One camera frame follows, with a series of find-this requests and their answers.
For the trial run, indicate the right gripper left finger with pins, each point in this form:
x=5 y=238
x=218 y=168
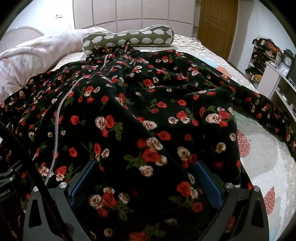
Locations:
x=50 y=213

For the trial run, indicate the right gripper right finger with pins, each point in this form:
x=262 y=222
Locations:
x=239 y=214

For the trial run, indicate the black floral fleece robe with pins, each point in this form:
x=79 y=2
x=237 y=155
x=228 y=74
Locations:
x=144 y=119

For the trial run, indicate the patchwork heart quilt bedspread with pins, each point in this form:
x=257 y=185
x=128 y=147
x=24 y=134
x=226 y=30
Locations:
x=266 y=160

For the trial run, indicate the pink floral comforter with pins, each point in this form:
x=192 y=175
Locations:
x=20 y=63

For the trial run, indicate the white shelf unit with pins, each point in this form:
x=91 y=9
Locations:
x=278 y=89

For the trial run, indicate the pink headboard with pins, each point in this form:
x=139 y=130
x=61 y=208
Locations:
x=17 y=36

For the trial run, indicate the dark mantel clock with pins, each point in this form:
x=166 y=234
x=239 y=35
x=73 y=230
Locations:
x=288 y=58

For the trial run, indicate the cluttered shoe rack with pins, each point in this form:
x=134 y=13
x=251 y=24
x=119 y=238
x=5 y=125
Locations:
x=264 y=51

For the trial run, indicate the brown wooden door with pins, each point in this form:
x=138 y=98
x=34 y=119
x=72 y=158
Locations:
x=217 y=25

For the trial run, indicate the pink wardrobe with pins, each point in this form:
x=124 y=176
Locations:
x=121 y=15

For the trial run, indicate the green hedgehog bolster pillow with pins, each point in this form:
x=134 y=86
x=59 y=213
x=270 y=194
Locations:
x=152 y=36

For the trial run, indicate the wall light switch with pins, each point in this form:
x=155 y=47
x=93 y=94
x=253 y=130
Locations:
x=59 y=16

